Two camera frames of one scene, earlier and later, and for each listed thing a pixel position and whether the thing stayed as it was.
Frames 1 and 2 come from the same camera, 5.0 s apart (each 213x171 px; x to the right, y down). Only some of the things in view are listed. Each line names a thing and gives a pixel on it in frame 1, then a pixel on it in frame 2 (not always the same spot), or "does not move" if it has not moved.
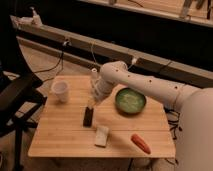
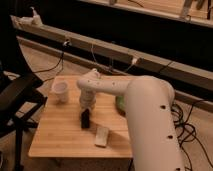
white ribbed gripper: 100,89 → 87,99
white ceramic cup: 60,90 does not move
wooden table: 72,122 does not move
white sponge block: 102,133 does not move
